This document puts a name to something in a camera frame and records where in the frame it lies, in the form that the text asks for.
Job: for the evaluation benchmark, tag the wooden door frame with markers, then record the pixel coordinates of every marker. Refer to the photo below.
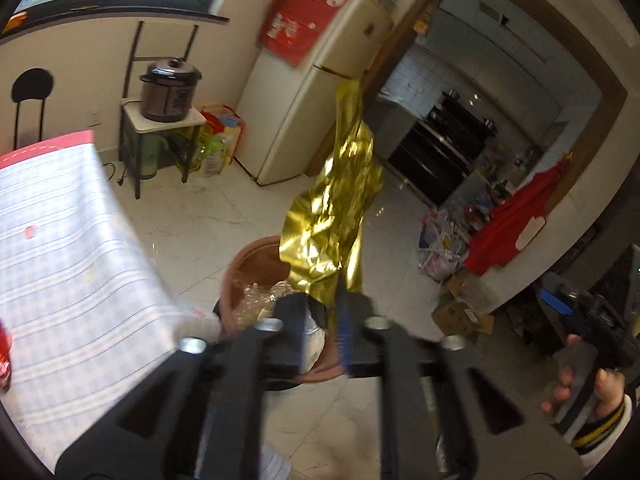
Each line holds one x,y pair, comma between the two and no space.
612,92

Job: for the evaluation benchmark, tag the black frame side stand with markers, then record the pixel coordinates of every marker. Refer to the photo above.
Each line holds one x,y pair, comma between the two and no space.
165,127

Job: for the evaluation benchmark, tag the red table mat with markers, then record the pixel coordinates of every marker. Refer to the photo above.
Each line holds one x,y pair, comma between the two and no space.
45,147

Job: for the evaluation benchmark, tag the pile of plastic bags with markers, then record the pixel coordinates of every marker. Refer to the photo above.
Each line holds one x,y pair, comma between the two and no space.
440,250

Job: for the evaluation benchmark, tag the yellow red shopping bag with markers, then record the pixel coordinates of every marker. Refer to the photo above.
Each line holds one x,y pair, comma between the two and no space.
222,135

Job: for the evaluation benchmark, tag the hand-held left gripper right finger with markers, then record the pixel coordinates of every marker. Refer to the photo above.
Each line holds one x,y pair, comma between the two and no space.
345,332

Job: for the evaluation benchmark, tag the table with checked cloth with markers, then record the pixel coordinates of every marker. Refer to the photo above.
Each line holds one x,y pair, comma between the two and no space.
75,270

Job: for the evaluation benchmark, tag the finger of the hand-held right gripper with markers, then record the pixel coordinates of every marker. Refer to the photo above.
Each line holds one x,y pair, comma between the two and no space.
557,301

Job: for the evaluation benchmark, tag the brown plastic bin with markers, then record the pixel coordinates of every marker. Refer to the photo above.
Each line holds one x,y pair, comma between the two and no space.
250,265

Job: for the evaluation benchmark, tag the brown pressure cooker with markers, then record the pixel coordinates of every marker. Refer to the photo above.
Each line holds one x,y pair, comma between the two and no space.
170,92

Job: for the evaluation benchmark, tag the clear plastic food tray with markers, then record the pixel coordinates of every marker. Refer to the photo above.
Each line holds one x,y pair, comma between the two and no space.
255,305

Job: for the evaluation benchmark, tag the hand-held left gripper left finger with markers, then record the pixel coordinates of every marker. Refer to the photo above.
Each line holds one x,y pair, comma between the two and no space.
300,332

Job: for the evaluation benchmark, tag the gold foil wrapper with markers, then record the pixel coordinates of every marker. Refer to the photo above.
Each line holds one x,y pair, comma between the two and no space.
330,200

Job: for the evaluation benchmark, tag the green plastic jug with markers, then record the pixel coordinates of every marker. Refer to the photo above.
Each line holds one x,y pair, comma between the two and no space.
150,157

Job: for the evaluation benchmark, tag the cream refrigerator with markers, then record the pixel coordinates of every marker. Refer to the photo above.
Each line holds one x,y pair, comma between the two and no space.
290,110

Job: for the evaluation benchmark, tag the black round-back chair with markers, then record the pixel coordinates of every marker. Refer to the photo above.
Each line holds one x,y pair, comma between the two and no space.
32,85

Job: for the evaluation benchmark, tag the black kitchen oven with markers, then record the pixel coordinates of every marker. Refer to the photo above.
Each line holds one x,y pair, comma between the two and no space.
435,155

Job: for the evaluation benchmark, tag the yellow snack packet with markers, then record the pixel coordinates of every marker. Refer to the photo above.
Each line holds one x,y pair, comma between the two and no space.
12,22

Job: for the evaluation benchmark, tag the person's right hand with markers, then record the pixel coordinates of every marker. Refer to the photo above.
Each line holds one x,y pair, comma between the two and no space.
610,392

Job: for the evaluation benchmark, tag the red white food package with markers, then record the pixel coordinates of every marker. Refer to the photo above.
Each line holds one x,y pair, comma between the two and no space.
4,355

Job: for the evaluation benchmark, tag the red hanging cloth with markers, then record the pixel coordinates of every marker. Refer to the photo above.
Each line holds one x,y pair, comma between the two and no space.
515,225

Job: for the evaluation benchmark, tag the cardboard box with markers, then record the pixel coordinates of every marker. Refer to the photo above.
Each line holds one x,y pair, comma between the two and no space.
462,310

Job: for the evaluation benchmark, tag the grey kitchen wall cabinets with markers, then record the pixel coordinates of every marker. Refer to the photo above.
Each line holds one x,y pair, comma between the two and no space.
505,40

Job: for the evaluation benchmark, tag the person's right forearm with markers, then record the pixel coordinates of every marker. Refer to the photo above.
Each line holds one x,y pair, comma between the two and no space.
600,435

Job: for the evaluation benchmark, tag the red printed cloth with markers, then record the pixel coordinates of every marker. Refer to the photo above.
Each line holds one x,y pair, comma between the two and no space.
295,30

